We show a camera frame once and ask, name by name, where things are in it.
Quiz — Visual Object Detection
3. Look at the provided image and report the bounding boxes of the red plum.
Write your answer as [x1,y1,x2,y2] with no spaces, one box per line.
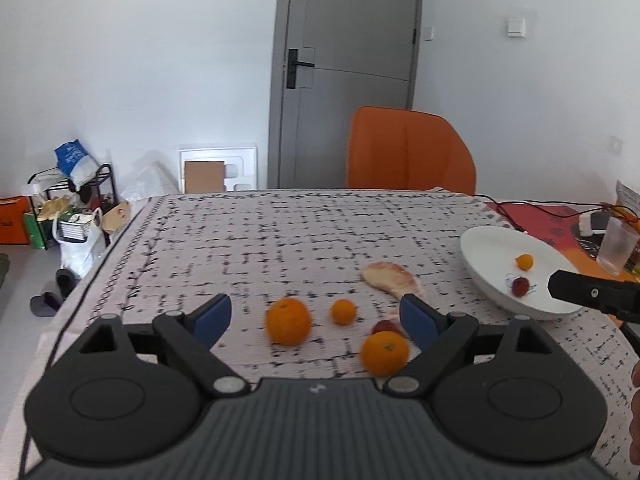
[511,276,530,298]
[371,320,405,337]

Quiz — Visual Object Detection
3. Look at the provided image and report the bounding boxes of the large orange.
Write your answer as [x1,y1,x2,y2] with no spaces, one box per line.
[265,297,312,347]
[360,330,409,377]

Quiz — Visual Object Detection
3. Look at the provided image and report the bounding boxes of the person's right hand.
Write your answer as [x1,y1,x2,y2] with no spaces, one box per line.
[629,362,640,466]

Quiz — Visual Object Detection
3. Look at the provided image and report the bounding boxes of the peeled pomelo segment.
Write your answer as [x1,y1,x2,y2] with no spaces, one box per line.
[360,261,423,300]

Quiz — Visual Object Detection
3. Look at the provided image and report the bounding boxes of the red plum in plate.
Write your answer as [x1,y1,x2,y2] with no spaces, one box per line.
[511,276,530,298]

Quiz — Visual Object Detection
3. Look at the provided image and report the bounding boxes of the red orange table mat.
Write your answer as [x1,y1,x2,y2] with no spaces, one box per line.
[503,204,636,282]

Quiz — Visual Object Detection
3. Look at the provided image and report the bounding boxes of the white plate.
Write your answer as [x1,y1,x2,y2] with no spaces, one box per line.
[460,226,580,321]

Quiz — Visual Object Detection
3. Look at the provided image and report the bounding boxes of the small tangerine in plate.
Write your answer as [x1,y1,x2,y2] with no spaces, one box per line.
[515,254,534,271]

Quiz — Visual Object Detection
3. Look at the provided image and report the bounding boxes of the patterned grey tablecloth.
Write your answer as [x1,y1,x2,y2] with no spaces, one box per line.
[20,190,639,479]

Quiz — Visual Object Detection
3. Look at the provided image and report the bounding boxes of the white plastic bag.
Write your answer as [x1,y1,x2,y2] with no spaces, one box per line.
[52,208,106,278]

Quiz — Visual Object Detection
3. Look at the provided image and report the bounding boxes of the black slippers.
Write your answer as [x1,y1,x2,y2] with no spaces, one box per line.
[29,269,77,318]

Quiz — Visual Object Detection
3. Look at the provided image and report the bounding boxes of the brown cardboard piece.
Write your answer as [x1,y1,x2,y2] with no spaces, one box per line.
[183,160,226,194]

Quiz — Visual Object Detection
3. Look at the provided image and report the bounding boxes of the white foam packaging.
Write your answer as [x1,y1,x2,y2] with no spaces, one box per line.
[179,146,257,194]

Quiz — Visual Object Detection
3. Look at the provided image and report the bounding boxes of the black metal rack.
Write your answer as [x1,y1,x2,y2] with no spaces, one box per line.
[22,162,118,250]

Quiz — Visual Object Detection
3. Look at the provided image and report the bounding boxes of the orange chair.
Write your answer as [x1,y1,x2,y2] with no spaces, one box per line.
[346,106,476,195]

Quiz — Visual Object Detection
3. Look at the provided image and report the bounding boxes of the orange paper bag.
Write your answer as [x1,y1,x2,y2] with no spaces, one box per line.
[0,196,29,245]

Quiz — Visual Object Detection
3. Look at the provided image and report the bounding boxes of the blue white bag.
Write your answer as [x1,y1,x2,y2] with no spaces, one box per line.
[54,140,99,188]

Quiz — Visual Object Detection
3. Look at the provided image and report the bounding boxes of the grey door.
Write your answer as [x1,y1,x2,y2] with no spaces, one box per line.
[267,0,422,188]

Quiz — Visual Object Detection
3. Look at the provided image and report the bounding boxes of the black cable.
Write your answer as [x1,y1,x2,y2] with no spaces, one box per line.
[472,193,626,233]

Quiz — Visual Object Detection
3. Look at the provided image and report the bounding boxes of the black door handle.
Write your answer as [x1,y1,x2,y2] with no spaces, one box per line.
[285,49,316,89]

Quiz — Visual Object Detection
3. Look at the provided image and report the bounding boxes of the white light switch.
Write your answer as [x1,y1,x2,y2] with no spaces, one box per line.
[506,18,527,39]

